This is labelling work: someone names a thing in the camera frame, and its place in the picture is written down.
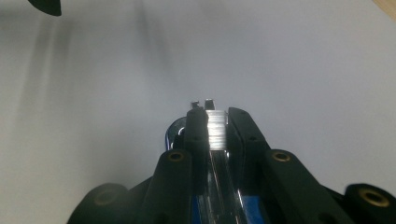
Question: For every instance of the blue stapler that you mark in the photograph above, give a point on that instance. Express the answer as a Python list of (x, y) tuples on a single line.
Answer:
[(222, 193)]

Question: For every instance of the wooden table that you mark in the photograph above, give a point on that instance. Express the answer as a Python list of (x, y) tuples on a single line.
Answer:
[(388, 7)]

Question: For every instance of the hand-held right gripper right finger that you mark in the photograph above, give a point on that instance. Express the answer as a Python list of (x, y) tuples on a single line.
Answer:
[(280, 186)]

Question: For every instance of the silver staple strip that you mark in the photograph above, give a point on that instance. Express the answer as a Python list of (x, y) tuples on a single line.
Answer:
[(216, 130)]

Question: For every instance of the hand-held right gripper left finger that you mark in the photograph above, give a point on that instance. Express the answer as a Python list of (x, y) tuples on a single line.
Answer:
[(174, 186)]

